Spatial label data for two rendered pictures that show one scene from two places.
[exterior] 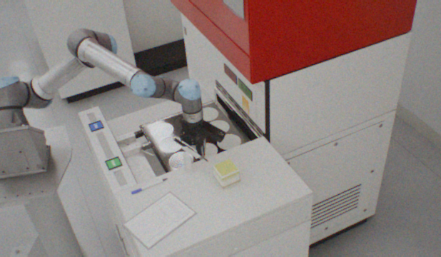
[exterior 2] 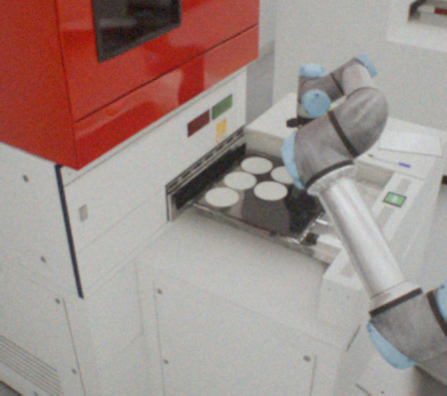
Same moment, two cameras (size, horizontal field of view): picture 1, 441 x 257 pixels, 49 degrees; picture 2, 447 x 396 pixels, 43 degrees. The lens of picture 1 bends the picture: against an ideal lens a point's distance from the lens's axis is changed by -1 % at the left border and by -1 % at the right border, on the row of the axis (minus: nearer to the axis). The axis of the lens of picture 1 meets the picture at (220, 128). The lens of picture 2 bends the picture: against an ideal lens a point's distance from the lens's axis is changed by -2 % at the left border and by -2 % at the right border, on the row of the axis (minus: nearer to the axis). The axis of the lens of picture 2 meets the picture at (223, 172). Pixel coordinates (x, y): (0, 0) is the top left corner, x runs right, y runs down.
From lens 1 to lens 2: 286 cm
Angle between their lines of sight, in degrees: 92
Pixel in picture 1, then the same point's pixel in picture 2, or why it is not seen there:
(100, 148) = (387, 223)
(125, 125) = (285, 300)
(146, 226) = (425, 144)
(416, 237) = not seen: hidden behind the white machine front
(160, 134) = (295, 217)
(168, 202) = (390, 144)
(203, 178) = not seen: hidden behind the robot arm
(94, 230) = not seen: outside the picture
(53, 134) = (388, 380)
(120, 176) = (401, 189)
